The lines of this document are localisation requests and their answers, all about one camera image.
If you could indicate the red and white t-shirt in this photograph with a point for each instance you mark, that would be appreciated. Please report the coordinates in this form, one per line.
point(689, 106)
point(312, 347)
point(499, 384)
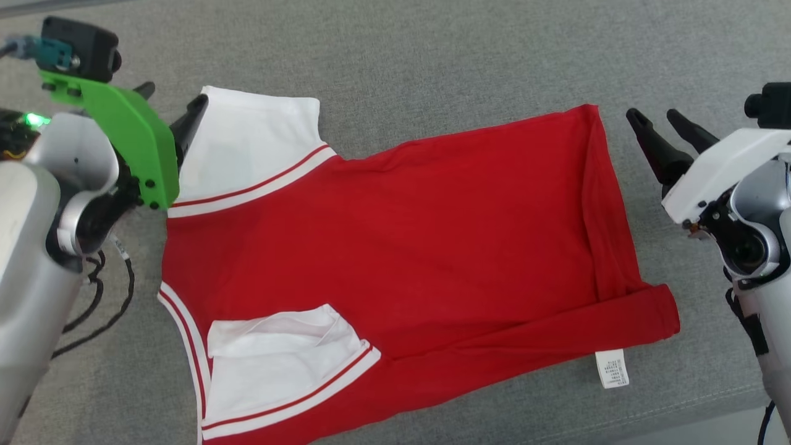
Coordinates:
point(401, 247)

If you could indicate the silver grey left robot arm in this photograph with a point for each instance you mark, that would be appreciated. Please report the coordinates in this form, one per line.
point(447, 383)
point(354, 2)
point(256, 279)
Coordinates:
point(31, 247)

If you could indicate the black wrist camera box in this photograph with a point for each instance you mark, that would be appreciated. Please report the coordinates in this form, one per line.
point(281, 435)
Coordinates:
point(772, 105)
point(80, 46)

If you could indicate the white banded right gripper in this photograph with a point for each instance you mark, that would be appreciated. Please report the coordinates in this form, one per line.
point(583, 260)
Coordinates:
point(723, 164)

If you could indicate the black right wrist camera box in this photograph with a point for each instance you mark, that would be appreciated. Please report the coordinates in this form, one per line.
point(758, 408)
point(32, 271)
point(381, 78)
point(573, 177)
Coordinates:
point(772, 105)

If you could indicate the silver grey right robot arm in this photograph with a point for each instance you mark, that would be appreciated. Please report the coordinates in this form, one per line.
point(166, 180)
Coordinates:
point(766, 247)

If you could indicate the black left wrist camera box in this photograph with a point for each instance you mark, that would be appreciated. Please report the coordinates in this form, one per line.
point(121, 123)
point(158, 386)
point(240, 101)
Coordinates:
point(80, 46)

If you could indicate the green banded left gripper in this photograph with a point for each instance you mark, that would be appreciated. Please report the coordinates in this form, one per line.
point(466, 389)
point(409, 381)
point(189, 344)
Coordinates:
point(139, 142)

